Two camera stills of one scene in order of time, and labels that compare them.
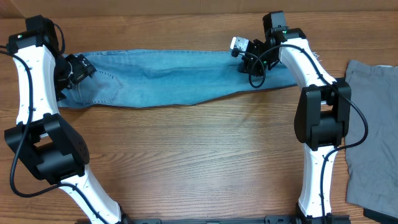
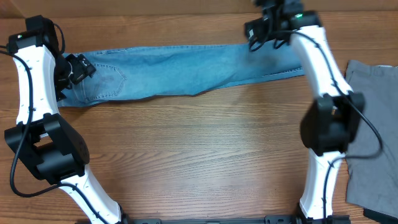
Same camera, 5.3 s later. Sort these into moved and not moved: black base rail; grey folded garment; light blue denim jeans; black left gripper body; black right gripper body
Moved: light blue denim jeans; black right gripper body
Not moved: black left gripper body; grey folded garment; black base rail
